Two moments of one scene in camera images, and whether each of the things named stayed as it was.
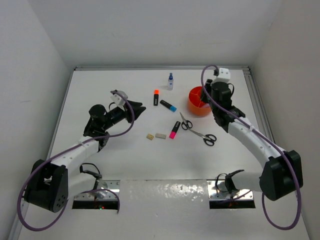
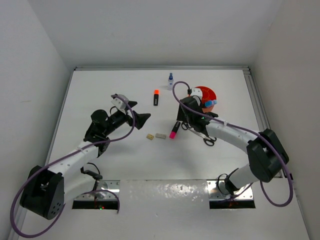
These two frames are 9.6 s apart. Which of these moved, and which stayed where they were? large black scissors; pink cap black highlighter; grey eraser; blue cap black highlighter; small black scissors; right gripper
Moved: right gripper; blue cap black highlighter
Stayed: small black scissors; pink cap black highlighter; grey eraser; large black scissors
